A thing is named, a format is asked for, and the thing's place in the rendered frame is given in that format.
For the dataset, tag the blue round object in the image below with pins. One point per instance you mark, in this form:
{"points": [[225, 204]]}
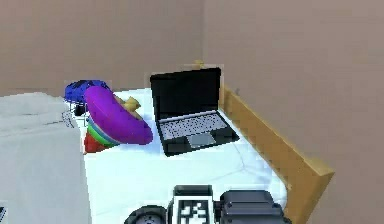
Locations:
{"points": [[78, 90]]}

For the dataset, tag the purple rainbow spinning top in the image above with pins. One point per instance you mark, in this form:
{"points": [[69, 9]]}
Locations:
{"points": [[116, 116]]}

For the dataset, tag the black laptop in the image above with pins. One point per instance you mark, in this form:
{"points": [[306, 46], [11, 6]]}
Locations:
{"points": [[186, 110]]}

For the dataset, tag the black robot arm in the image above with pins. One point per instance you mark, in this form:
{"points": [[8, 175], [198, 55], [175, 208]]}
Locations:
{"points": [[246, 206]]}

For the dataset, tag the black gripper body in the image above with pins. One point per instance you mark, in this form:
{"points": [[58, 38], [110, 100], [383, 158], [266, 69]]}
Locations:
{"points": [[146, 216]]}

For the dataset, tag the wooden bed with white sheet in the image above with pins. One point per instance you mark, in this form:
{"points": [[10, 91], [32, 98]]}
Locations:
{"points": [[186, 173]]}

